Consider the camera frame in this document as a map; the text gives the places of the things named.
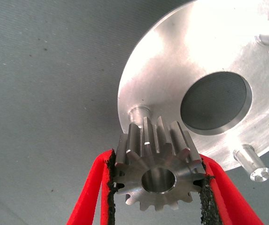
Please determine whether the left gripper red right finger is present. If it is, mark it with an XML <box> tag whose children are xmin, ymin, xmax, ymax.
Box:
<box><xmin>199</xmin><ymin>153</ymin><xmax>265</xmax><ymax>225</ymax></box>

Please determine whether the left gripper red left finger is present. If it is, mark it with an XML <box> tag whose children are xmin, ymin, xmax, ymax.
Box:
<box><xmin>66</xmin><ymin>149</ymin><xmax>118</xmax><ymax>225</ymax></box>

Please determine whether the small steel planetary gear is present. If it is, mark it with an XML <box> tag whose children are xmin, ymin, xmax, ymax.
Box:
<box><xmin>113</xmin><ymin>116</ymin><xmax>207</xmax><ymax>212</ymax></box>

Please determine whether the round metal carrier plate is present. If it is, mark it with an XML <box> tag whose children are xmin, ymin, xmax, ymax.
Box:
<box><xmin>117</xmin><ymin>0</ymin><xmax>269</xmax><ymax>183</ymax></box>

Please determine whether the dark grey table cloth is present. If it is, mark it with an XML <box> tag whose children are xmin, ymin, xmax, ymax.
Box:
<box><xmin>0</xmin><ymin>0</ymin><xmax>269</xmax><ymax>225</ymax></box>

